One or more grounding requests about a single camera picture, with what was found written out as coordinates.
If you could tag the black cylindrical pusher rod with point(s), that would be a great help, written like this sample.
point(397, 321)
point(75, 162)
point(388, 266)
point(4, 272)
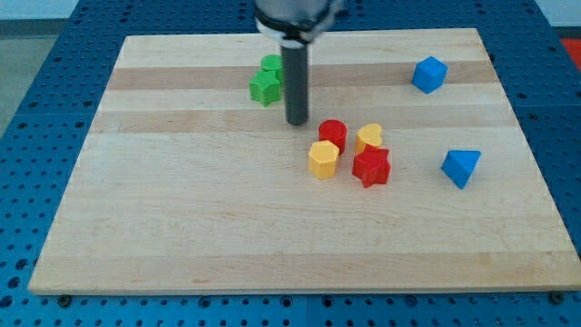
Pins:
point(295, 73)

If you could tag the green star block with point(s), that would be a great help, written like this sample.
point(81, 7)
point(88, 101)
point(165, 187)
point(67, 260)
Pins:
point(265, 88)

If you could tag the red star block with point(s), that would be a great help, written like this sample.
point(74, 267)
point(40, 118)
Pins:
point(372, 166)

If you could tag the green cylinder block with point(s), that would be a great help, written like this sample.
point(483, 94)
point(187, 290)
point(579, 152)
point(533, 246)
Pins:
point(273, 63)

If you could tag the red cylinder block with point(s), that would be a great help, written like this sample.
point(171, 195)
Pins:
point(334, 131)

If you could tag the yellow hexagon block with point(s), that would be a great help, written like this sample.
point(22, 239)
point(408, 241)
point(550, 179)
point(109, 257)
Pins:
point(323, 159)

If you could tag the yellow heart block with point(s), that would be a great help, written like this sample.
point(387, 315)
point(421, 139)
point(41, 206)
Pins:
point(369, 134)

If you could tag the blue cube block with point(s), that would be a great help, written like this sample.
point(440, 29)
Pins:
point(429, 75)

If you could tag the wooden board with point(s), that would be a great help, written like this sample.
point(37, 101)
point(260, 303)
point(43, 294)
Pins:
point(184, 185)

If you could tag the blue triangle block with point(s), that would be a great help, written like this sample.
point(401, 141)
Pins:
point(459, 165)

